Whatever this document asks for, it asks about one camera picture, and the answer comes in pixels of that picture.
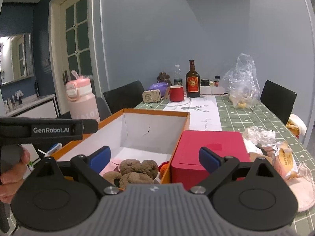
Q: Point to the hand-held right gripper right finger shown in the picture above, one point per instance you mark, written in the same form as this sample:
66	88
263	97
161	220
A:
210	159

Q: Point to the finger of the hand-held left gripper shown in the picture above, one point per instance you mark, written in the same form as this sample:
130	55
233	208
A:
89	125

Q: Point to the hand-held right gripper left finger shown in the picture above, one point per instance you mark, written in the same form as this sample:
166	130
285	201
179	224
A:
101	157

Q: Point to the orange crochet ball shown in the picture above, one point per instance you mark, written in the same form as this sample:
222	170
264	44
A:
163	170

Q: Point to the orange cardboard box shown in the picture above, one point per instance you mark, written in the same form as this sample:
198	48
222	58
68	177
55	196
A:
147	127

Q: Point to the yellow snack packet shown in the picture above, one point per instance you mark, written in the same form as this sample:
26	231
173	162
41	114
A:
286	159

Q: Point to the person's left hand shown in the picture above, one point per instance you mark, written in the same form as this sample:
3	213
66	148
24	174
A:
12	182

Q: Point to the red box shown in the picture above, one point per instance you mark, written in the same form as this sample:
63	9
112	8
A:
211	140

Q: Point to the small white blue carton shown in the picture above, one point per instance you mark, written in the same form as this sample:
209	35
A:
54	149

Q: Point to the pink water bottle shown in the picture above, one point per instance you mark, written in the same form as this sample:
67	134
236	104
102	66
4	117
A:
82	103

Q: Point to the white sideboard cabinet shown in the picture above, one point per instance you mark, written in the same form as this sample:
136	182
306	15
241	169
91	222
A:
34	107

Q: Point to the green checked tablecloth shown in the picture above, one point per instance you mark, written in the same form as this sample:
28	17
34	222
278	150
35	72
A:
246	120

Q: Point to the crumpled clear plastic wrapper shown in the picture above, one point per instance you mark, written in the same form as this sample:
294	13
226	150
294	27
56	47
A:
260	136

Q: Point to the small beige radio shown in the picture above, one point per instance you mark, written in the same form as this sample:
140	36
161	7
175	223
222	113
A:
151	96

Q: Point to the white tray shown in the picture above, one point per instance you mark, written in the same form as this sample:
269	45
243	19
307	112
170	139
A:
212	90

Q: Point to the red cup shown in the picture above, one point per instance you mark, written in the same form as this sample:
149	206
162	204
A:
176	94

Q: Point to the black jar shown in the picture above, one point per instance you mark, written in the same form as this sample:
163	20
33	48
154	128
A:
204	82

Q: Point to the purple pouch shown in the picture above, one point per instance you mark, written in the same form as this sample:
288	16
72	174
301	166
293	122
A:
157	86

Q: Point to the small red label jar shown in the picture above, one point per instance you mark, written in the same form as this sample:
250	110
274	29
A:
216	81

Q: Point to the brown liquor bottle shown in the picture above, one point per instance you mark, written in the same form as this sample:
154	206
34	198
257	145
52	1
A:
192	81

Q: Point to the large clear plastic bag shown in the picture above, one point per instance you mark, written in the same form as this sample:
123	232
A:
242	83

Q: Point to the glass panel door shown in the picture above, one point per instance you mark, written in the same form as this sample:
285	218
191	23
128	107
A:
76	41

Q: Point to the brown figurine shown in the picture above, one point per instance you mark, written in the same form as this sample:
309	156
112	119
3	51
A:
163	77

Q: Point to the clear plastic water bottle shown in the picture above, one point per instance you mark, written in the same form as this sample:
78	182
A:
178	75

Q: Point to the white yellow chair cushion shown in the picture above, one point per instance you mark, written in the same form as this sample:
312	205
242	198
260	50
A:
296	125

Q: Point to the wall switch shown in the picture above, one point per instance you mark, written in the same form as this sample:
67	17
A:
45	62

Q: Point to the wall mirror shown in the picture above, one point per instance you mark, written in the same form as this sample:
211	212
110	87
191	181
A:
14	59

